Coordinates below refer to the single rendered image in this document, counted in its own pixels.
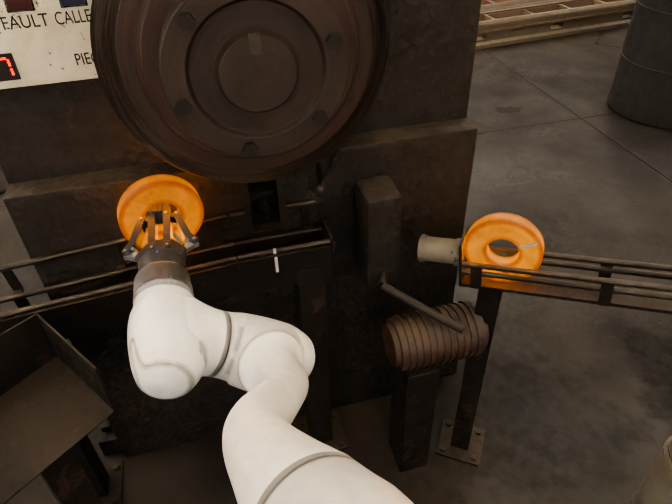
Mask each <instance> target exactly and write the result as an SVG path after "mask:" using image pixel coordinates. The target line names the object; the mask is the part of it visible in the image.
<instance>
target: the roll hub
mask: <svg viewBox="0 0 672 504"><path fill-rule="evenodd" d="M187 12H189V13H190V14H191V16H192V17H193V18H194V19H195V21H196V22H195V25H194V27H193V30H192V31H182V30H181V29H180V27H179V26H178V25H177V24H176V22H177V19H178V16H179V13H187ZM332 32H338V33H339V34H340V36H341V37H342V39H343V42H342V44H341V46H340V48H338V49H330V47H329V46H328V44H327V42H326V39H327V37H328V35H329V33H332ZM348 72H349V54H348V47H347V42H346V38H345V35H344V31H343V29H342V26H341V24H340V22H339V20H338V18H337V16H336V15H335V13H334V11H333V10H332V8H331V7H330V6H329V4H328V3H327V2H326V1H325V0H175V2H174V3H173V5H172V6H171V8H170V10H169V12H168V14H167V16H166V18H165V21H164V24H163V27H162V30H161V35H160V41H159V73H160V80H161V85H162V89H163V92H164V95H165V98H166V100H167V103H168V105H169V107H170V109H171V110H172V112H173V114H174V115H175V117H176V118H177V119H178V121H179V122H180V123H181V124H182V126H183V127H184V128H185V129H186V130H187V131H188V132H189V133H190V134H191V135H193V136H194V137H195V138H196V139H198V140H199V141H201V142H202V143H204V144H205V145H207V146H209V147H211V148H213V149H215V150H217V151H220V152H222V153H226V154H229V155H233V156H238V157H246V158H261V157H269V156H275V155H279V154H282V153H285V152H288V151H290V150H293V149H295V148H297V147H299V146H301V145H302V144H304V143H306V142H307V141H309V140H310V139H311V138H313V137H314V136H315V135H316V134H317V133H319V132H320V131H321V130H322V129H323V128H324V126H325V125H326V124H327V123H328V122H329V120H330V119H331V118H332V116H333V115H334V113H335V112H336V110H337V108H338V106H339V104H340V102H341V100H342V97H343V95H344V92H345V88H346V84H347V80H348ZM184 99H186V100H187V101H188V102H189V103H190V104H191V106H192V109H191V111H190V114H189V115H185V116H180V115H179V114H178V113H177V112H176V111H175V110H174V107H175V105H176V102H177V100H184ZM318 111H324V112H325V114H326V115H327V117H328V120H327V122H326V124H325V125H322V126H317V125H316V124H315V123H314V121H313V120H312V118H313V116H314V114H315V112H318ZM248 142H254V143H255V144H256V146H257V147H258V151H257V153H256V156H250V157H247V156H246V155H245V153H244V152H243V151H242V149H243V147H244V145H245V143H248Z"/></svg>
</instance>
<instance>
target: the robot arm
mask: <svg viewBox="0 0 672 504"><path fill-rule="evenodd" d="M147 215H148V216H147V217H146V218H144V217H139V218H138V219H137V222H136V224H135V227H134V230H133V232H132V235H131V237H130V240H129V242H128V244H127V245H126V246H125V247H124V249H123V250H122V251H121V252H122V255H123V258H124V260H125V263H127V264H129V263H131V262H132V261H134V262H137V265H138V273H137V274H136V276H135V278H134V287H133V309H132V310H131V313H130V315H129V321H128V329H127V344H128V354H129V360H130V366H131V370H132V374H133V376H134V379H135V381H136V383H137V385H138V387H139V388H140V389H141V391H143V392H144V393H146V394H147V395H149V396H151V397H154V398H158V399H174V398H178V397H181V396H183V395H185V394H187V393H188V392H190V391H191V390H192V389H193V388H194V387H195V385H196V384H197V383H198V381H199V380H200V378H201V377H202V376H206V377H213V378H218V379H221V380H224V381H227V382H228V384H229V385H231V386H234V387H237V388H239V389H242V390H244V391H247V392H248V393H246V394H245V395H244V396H243V397H242V398H241V399H240V400H239V401H238V402H237V403H236V404H235V405H234V407H233V408H232V409H231V411H230V413H229V414H228V416H227V419H226V421H225V424H224V428H223V435H222V450H223V456H224V461H225V465H226V469H227V472H228V475H229V478H230V481H231V484H232V487H233V490H234V493H235V497H236V500H237V503H238V504H414V503H413V502H412V501H411V500H409V499H408V498H407V497H406V496H405V495H404V494H403V493H402V492H401V491H400V490H398V489H397V488H396V487H395V486H394V485H392V484H391V483H389V482H388V481H386V480H384V479H383V478H381V477H379V476H378V475H376V474H374V473H373V472H371V471H370V470H368V469H367V468H365V467H364V466H363V465H361V464H360V463H358V462H357V461H356V460H354V459H353V458H351V457H350V456H348V455H347V454H345V453H343V452H341V451H339V450H336V449H334V448H332V447H330V446H328V445H326V444H324V443H322V442H320V441H318V440H316V439H314V438H312V437H310V436H309V435H307V434H305V433H303V432H301V431H300V430H298V429H296V428H295V427H293V426H292V425H291V423H292V422H293V420H294V418H295V416H296V415H297V413H298V411H299V409H300V408H301V406H302V404H303V402H304V400H305V398H306V396H307V393H308V388H309V381H308V376H309V375H310V373H311V372H312V369H313V367H314V363H315V350H314V346H313V343H312V341H311V340H310V339H309V337H308V336H307V335H306V334H305V333H303V332H302V331H301V330H299V329H298V328H296V327H294V326H292V325H290V324H288V323H285V322H282V321H278V320H275V319H271V318H267V317H263V316H258V315H253V314H247V313H235V312H228V311H222V310H219V309H216V308H213V307H211V306H208V305H206V304H204V303H203V302H201V301H199V300H197V299H196V298H194V293H193V287H192V283H191V281H190V277H189V272H188V270H187V269H186V262H185V260H186V258H187V256H188V252H189V251H191V250H194V251H198V250H199V249H200V246H199V242H198V238H197V236H195V235H193V234H192V233H191V232H190V230H189V229H188V227H187V225H186V223H185V221H184V220H183V218H182V216H181V214H180V212H179V211H174V212H173V213H171V209H170V205H169V203H161V204H157V205H155V206H153V207H151V208H150V209H149V210H148V211H147ZM172 223H175V224H176V226H177V228H178V230H179V232H180V233H181V235H182V237H183V239H184V244H185V245H182V244H180V243H179V242H177V241H176V240H174V239H173V230H172V225H173V224H172ZM157 224H163V239H161V240H158V225H157ZM147 228H148V243H147V244H146V245H145V246H144V247H143V248H142V249H141V250H140V248H141V245H142V243H143V240H144V237H145V234H146V232H147Z"/></svg>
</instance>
